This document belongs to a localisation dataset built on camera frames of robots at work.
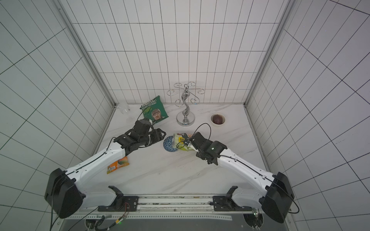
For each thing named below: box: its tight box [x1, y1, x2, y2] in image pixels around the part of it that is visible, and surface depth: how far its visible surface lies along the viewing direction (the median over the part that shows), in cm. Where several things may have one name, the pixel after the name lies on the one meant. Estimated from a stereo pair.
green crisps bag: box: [139, 95, 170, 125], surface depth 111 cm
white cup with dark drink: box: [210, 112, 226, 127], surface depth 105 cm
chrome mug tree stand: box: [166, 81, 206, 127], surface depth 92 cm
